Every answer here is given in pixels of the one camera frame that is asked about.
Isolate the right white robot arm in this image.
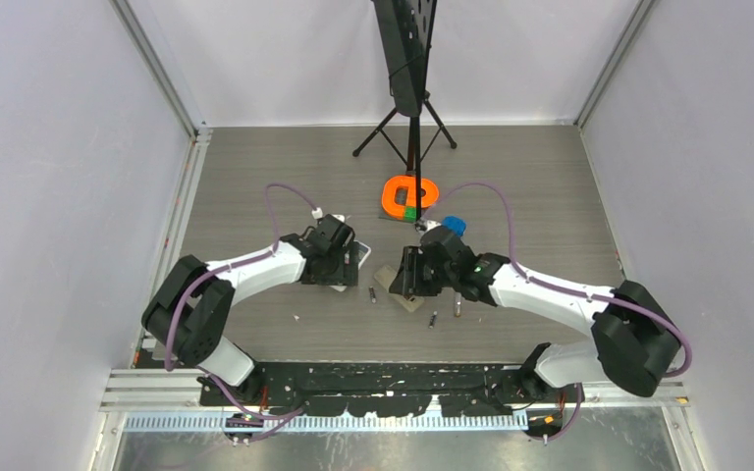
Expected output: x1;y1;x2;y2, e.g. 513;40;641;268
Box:
389;226;682;403

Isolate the orange and green block toy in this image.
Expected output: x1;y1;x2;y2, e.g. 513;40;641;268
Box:
381;175;440;222

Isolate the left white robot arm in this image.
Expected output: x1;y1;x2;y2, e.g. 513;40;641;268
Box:
141;215;371;406

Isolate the slotted cable duct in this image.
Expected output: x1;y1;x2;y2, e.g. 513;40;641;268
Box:
123;410;529;434

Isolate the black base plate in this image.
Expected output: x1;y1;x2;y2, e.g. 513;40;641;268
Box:
201;361;586;419

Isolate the white air conditioner remote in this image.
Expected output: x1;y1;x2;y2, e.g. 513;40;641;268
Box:
331;240;372;292

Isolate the black tripod stand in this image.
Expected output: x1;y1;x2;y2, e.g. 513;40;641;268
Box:
351;0;458;230

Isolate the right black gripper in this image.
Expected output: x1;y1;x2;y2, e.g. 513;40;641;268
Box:
389;247;457;299

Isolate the clear handle screwdriver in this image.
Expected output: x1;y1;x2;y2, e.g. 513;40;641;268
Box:
454;292;463;318

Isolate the blue toy car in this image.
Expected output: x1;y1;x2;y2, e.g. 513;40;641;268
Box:
441;215;467;237

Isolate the beige remote control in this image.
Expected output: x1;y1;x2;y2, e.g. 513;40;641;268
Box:
373;265;424;313

